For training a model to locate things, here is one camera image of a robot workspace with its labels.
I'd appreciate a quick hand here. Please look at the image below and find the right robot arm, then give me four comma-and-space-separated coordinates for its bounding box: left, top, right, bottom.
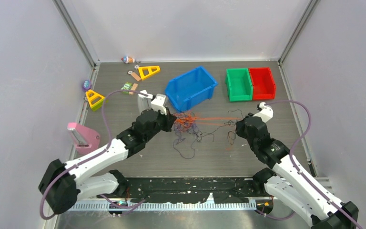
235, 113, 361, 229

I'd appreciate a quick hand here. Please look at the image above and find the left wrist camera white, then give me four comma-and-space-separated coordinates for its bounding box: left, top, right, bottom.
151, 94, 167, 115

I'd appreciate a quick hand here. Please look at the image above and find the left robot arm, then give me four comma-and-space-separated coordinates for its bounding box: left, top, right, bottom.
38, 109, 177, 219

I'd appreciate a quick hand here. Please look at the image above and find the orange cable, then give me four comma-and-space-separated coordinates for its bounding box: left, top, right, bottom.
172, 112, 243, 151

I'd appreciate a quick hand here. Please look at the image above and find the yellow triangle toy near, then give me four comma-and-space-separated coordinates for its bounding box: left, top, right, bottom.
85, 89, 108, 111

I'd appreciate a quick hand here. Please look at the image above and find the tan strip with ring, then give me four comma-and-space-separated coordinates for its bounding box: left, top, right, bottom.
127, 70, 141, 82

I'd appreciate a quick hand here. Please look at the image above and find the green plastic bin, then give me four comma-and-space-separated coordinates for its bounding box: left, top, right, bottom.
225, 68, 253, 102

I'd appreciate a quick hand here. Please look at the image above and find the pink metronome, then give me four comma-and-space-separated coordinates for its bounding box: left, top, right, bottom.
67, 123, 101, 156

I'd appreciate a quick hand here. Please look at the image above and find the yellow triangle toy far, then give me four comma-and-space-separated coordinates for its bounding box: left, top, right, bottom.
138, 65, 161, 81

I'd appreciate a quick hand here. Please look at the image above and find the yellow triangle toy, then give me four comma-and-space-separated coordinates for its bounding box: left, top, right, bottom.
85, 89, 108, 111
138, 65, 161, 81

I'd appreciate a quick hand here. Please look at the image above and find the wooden block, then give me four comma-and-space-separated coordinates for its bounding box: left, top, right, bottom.
129, 83, 138, 95

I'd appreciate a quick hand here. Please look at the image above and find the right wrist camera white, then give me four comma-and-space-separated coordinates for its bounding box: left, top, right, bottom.
255, 102, 274, 123

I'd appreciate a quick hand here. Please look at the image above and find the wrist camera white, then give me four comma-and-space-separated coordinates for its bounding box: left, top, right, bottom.
255, 102, 274, 123
151, 94, 167, 115

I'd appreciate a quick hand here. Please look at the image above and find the blue plastic bin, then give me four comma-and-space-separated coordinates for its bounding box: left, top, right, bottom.
164, 66, 218, 112

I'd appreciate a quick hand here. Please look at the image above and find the red plastic bin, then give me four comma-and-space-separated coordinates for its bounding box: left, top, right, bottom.
248, 67, 276, 101

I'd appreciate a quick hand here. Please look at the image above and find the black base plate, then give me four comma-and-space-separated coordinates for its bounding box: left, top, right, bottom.
96, 176, 285, 205

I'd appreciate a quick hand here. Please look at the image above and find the small figurine toy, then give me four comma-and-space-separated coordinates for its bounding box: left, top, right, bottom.
121, 56, 136, 64

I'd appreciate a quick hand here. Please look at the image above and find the green toy block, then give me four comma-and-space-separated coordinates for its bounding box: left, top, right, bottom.
121, 82, 133, 94

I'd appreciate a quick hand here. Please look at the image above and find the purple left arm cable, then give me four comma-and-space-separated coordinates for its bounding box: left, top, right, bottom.
40, 90, 154, 220

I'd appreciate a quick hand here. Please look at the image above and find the purple round toy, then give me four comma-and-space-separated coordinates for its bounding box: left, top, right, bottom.
82, 80, 92, 92

